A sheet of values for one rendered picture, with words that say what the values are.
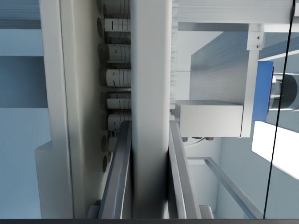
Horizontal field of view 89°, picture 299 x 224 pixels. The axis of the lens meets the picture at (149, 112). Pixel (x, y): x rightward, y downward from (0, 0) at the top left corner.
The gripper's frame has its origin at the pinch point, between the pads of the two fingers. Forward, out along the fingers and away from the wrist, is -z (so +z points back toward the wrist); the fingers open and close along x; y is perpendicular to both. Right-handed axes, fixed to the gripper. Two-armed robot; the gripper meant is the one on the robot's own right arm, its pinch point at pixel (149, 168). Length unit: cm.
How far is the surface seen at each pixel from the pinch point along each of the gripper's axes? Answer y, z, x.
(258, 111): 25, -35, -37
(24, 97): 26, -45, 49
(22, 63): 15, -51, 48
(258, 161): 229, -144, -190
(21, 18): -1.5, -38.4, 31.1
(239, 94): 20, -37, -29
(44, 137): 100, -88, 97
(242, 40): 6, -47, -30
